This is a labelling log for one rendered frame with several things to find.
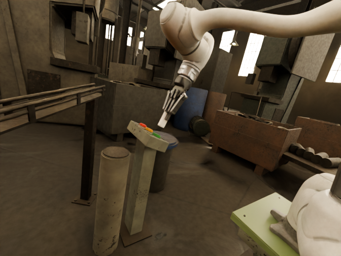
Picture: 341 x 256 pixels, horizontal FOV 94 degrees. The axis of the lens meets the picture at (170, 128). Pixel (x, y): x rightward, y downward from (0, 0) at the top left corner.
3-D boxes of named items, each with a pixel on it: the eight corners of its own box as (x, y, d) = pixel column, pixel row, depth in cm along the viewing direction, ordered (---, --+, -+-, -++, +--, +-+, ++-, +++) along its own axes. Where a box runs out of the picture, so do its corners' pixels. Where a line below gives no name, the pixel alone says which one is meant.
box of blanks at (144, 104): (109, 143, 199) (115, 80, 180) (81, 124, 249) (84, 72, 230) (165, 134, 277) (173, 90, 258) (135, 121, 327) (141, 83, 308)
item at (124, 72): (121, 104, 474) (125, 66, 446) (147, 114, 415) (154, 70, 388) (104, 104, 431) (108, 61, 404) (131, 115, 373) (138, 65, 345)
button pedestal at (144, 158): (126, 252, 80) (144, 136, 64) (113, 216, 99) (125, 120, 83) (154, 240, 89) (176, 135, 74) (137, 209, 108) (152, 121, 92)
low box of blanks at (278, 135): (285, 168, 234) (303, 125, 218) (269, 181, 186) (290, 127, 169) (229, 144, 300) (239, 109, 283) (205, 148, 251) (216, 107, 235)
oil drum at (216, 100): (204, 133, 343) (215, 91, 321) (186, 124, 389) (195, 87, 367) (222, 133, 377) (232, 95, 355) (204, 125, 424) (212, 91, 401)
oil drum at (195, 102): (182, 132, 315) (193, 86, 293) (167, 123, 362) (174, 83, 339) (204, 132, 350) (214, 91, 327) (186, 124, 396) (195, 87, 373)
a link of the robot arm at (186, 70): (191, 61, 65) (184, 74, 66) (203, 73, 71) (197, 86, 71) (178, 61, 72) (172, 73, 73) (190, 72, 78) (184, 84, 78)
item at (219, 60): (195, 115, 560) (210, 54, 510) (214, 122, 502) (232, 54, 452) (182, 115, 520) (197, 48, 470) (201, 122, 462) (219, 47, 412)
